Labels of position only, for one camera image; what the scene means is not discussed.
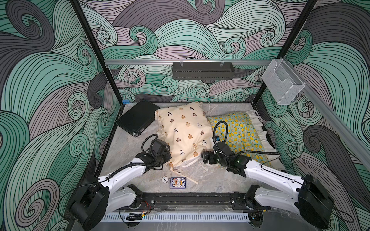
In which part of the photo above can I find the cream bear print pillow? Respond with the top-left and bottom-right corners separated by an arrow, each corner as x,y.
155,102 -> 214,167

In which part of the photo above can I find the white slotted cable duct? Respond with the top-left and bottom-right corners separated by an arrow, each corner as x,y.
101,212 -> 250,223

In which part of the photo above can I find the black wall mounted tray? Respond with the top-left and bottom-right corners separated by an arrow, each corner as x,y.
172,62 -> 235,82

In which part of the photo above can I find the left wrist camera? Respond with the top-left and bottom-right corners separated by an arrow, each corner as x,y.
151,140 -> 167,155

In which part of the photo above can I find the yellow lemon print pillow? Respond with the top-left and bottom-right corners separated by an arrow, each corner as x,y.
208,110 -> 284,170

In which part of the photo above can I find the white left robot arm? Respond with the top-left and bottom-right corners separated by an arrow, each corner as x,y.
67,144 -> 171,231

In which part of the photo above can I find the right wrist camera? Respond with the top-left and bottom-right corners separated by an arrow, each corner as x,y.
214,141 -> 233,156

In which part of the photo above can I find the black corner frame post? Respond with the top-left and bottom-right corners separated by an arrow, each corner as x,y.
69,0 -> 123,106
252,0 -> 317,108

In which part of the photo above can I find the black corner frame post right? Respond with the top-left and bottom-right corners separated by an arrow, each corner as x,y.
252,0 -> 317,108

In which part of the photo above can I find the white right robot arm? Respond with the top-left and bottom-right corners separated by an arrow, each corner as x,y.
201,151 -> 334,230

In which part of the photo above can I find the aluminium rail right wall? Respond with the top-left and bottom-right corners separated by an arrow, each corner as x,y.
286,61 -> 370,170

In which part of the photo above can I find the aluminium rail wall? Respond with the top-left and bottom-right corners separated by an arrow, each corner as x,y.
286,61 -> 370,170
104,59 -> 272,66

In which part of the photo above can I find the black ribbed hard case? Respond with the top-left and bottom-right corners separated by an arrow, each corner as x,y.
117,100 -> 160,137

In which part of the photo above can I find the clear acrylic wall holder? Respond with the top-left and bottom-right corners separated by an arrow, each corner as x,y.
262,58 -> 305,105

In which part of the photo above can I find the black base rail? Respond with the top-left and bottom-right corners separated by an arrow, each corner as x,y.
119,192 -> 271,212

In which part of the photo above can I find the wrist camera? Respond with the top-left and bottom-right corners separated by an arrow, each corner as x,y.
214,141 -> 233,156
151,140 -> 167,155

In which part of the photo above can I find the aluminium rail back wall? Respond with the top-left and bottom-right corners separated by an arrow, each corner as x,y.
104,59 -> 272,66

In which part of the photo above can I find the playing card box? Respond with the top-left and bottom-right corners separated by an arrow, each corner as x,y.
170,177 -> 187,190

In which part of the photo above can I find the small round white token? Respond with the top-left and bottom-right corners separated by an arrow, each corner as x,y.
162,176 -> 169,183

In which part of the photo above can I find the black corner frame post left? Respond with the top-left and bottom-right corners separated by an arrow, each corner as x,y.
69,0 -> 123,106

